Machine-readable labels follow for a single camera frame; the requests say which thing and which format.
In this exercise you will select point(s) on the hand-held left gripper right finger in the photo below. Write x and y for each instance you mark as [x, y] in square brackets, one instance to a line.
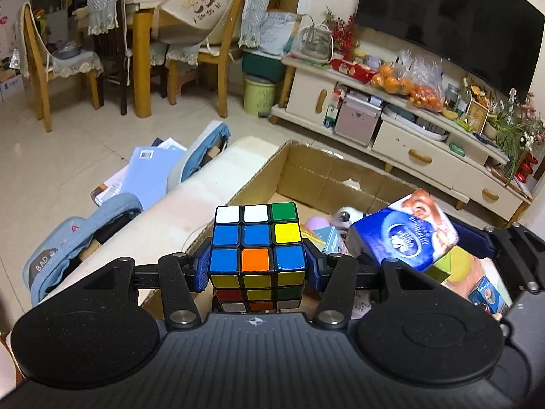
[314, 268]

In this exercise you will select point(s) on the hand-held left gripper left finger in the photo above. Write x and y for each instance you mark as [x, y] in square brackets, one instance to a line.
[202, 264]

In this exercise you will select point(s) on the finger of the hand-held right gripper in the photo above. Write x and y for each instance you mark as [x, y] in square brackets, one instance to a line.
[474, 238]

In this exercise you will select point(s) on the multicoloured puzzle cube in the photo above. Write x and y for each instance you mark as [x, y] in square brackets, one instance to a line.
[255, 238]

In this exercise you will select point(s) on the white panda figurine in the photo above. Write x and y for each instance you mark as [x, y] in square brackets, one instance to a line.
[347, 215]

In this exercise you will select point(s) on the blue packet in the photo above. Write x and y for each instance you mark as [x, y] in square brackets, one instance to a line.
[396, 234]

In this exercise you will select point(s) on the brown cardboard box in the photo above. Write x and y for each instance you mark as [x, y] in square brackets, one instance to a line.
[306, 179]

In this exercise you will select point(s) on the pink tall carton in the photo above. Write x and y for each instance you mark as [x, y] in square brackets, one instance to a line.
[332, 240]

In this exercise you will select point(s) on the lime green box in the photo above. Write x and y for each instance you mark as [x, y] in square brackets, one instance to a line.
[447, 264]

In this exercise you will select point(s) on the cream cabinet drawer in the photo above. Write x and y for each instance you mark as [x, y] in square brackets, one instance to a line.
[468, 187]
[391, 145]

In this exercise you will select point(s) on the blue white printed box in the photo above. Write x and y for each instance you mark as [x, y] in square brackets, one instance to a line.
[489, 296]

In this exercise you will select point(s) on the red ornament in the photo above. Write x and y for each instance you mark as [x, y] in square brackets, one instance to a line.
[526, 169]

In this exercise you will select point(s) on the light blue folder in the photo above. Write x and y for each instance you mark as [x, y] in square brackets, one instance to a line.
[149, 170]

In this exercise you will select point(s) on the blue slipper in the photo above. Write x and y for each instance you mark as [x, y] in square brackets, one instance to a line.
[200, 149]
[72, 243]

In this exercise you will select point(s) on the potted flower plant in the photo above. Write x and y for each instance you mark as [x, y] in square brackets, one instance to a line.
[517, 128]

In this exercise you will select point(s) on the stack of papers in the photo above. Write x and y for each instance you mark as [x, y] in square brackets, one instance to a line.
[106, 191]

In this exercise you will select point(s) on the yellow banana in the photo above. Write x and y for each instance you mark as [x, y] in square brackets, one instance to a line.
[450, 114]

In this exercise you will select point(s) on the glass jar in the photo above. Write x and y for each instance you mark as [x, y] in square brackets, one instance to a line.
[452, 98]

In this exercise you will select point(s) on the pink storage box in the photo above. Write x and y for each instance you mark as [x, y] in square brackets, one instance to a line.
[355, 121]

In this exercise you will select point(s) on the bag of oranges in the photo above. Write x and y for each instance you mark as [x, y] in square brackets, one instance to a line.
[389, 79]
[425, 93]

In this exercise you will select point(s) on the cream cabinet door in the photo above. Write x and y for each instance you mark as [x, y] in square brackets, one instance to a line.
[304, 98]

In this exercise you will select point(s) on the cream television cabinet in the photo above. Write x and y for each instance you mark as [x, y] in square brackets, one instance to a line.
[306, 93]

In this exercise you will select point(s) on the light green trash bin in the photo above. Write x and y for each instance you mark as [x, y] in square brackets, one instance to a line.
[259, 96]

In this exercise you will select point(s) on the red packet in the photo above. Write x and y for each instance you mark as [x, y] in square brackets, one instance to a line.
[351, 69]

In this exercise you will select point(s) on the dark green storage box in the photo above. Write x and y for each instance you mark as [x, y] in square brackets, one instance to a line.
[262, 66]

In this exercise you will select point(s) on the wooden dining table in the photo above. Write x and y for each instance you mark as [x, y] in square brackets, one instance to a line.
[142, 64]

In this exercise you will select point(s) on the lace seat cover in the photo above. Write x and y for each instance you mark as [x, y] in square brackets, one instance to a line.
[181, 53]
[76, 63]

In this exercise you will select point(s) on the dark wooden chair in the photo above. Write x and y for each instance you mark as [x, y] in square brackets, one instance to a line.
[113, 68]

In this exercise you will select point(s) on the black television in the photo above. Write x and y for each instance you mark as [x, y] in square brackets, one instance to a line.
[447, 17]

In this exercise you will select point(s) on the red berry branches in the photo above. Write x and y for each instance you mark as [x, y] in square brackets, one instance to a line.
[342, 32]

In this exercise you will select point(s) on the white printed bag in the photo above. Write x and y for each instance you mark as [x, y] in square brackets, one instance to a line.
[276, 32]

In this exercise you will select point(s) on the beige tote bag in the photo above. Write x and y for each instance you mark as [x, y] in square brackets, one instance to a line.
[200, 8]

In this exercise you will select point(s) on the lace chair cover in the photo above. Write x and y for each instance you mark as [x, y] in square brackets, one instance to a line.
[103, 4]
[255, 8]

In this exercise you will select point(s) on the white storage carton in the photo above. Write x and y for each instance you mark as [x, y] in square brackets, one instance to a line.
[10, 87]

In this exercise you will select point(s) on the wooden photo frame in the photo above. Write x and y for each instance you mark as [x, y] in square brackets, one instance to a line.
[477, 116]

